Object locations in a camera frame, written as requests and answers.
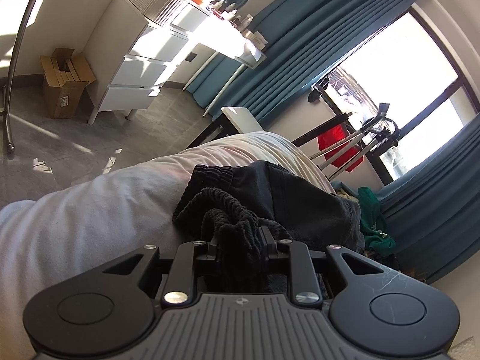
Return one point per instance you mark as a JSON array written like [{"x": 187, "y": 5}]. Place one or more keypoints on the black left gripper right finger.
[{"x": 293, "y": 259}]

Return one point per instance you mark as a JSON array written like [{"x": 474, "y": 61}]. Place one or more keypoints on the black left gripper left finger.
[{"x": 181, "y": 284}]

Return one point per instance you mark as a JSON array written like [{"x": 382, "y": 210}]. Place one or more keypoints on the black pants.
[{"x": 231, "y": 204}]

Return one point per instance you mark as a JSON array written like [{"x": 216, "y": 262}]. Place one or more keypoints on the green garment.
[{"x": 373, "y": 224}]

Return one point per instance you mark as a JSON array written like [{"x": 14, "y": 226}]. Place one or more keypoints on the red garment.
[{"x": 332, "y": 136}]

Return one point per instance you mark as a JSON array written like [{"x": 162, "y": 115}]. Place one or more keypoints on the teal curtain right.
[{"x": 432, "y": 212}]

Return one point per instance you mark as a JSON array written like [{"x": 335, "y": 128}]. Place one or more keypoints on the teal curtain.
[
  {"x": 432, "y": 212},
  {"x": 306, "y": 39}
]

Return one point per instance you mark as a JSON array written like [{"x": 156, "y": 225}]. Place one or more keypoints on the silver garment steamer stand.
[{"x": 374, "y": 131}]

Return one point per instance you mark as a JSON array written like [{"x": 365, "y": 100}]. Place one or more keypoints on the white stool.
[{"x": 239, "y": 120}]

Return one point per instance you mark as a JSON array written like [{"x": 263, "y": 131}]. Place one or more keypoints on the chrome curved pole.
[{"x": 8, "y": 87}]

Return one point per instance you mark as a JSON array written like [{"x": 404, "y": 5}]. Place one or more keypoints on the white drawer dresser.
[{"x": 133, "y": 56}]

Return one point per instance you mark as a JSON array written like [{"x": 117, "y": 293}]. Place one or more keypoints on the cardboard box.
[{"x": 65, "y": 77}]

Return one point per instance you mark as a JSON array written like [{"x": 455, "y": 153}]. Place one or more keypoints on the white vanity table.
[{"x": 225, "y": 39}]

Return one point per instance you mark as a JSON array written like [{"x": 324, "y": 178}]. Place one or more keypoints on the teal curtain left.
[{"x": 306, "y": 39}]

